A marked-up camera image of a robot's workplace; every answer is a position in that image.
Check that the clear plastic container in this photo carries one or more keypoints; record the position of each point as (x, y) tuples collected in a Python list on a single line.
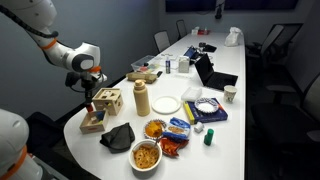
[(191, 94)]

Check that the blue chip bag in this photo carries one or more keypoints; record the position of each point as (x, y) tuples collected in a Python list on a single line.
[(177, 128)]

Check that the black conference camera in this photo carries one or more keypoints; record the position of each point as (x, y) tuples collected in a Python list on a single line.
[(219, 11)]

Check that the patterned bowl with orange food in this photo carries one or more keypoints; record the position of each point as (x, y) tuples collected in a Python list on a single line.
[(154, 129)]

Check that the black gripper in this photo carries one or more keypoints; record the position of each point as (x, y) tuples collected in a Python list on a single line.
[(88, 86)]

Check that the wooden shape sorter box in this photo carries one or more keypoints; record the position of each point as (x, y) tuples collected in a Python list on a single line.
[(108, 100)]

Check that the small white box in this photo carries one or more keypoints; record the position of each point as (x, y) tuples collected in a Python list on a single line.
[(194, 31)]

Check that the red chip bag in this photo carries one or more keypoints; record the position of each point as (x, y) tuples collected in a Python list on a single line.
[(171, 146)]

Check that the white bowl with cereal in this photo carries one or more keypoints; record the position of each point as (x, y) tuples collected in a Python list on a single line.
[(146, 156)]

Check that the blue and yellow book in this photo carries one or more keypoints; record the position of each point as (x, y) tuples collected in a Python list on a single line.
[(208, 117)]

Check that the red flat package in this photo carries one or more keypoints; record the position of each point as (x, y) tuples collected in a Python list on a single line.
[(204, 32)]

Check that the patterned plate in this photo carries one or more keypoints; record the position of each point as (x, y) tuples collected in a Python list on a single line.
[(206, 105)]

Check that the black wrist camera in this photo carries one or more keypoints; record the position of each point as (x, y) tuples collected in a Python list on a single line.
[(72, 79)]

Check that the tan water bottle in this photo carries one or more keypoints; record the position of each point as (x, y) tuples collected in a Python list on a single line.
[(142, 100)]

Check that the white round plate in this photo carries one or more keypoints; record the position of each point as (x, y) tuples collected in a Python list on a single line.
[(166, 104)]

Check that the wall monitor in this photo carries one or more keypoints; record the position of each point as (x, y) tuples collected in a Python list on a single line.
[(260, 3), (190, 5)]

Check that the small spray bottle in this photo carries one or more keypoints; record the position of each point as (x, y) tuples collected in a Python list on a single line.
[(168, 66)]

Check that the blue cube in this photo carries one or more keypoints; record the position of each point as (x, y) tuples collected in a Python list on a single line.
[(100, 115)]

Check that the tablet with blue screen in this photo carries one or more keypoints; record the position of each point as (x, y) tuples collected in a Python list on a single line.
[(191, 52)]

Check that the white tape roll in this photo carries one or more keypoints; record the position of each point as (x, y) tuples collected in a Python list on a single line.
[(198, 127)]

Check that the natural wood block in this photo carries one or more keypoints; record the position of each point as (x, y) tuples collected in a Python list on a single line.
[(95, 121)]

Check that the white kettle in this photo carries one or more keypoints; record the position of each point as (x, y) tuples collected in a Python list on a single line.
[(232, 37)]

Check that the black device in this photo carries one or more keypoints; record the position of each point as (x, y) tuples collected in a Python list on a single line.
[(208, 47)]

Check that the open laptop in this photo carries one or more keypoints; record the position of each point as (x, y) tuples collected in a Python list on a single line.
[(213, 78)]

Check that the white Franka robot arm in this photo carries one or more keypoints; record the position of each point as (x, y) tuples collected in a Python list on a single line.
[(20, 13)]

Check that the white tissue box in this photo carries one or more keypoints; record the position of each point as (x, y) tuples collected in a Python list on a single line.
[(183, 64)]

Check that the clear plastic bin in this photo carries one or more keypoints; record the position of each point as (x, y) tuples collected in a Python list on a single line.
[(143, 63)]

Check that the black phone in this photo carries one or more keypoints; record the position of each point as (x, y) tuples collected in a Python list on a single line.
[(159, 74)]

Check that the black cloth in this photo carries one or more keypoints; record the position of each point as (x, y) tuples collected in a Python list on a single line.
[(117, 138)]

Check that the office chair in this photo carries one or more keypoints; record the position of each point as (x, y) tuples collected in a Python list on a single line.
[(293, 113), (181, 28), (162, 40), (273, 40)]

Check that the green cylinder container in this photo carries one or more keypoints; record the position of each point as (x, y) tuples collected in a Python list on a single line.
[(209, 137)]

